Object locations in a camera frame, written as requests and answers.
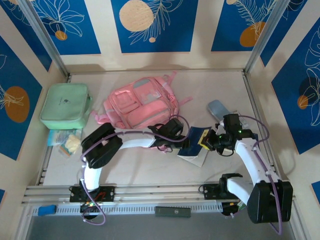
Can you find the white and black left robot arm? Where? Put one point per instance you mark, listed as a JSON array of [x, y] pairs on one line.
[[135, 143]]

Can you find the aluminium corner post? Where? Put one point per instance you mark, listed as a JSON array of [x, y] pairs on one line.
[[45, 37], [265, 37]]

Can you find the light blue packet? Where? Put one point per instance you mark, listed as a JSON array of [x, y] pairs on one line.
[[53, 137]]

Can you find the dark blue book yellow label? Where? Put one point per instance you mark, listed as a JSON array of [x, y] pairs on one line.
[[196, 135], [198, 160]]

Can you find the pink backpack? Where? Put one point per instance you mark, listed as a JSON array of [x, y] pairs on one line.
[[140, 105]]

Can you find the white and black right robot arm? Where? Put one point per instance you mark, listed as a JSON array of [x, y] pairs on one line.
[[252, 160]]

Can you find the small circuit board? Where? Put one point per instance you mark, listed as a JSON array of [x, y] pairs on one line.
[[237, 205], [90, 205]]

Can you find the grey-blue pencil case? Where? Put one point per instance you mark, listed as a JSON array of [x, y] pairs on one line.
[[217, 108]]

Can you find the mint green zip case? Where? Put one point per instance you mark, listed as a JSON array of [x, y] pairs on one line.
[[63, 105]]

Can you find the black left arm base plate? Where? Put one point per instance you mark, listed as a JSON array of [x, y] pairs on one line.
[[108, 193]]

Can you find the dark green flat box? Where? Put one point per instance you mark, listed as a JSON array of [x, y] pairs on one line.
[[172, 212]]

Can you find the small blue block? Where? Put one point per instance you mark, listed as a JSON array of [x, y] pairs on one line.
[[47, 210]]

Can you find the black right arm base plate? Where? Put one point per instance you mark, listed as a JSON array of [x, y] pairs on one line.
[[211, 191]]

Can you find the aluminium front rail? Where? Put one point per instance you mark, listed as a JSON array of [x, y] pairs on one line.
[[160, 190]]

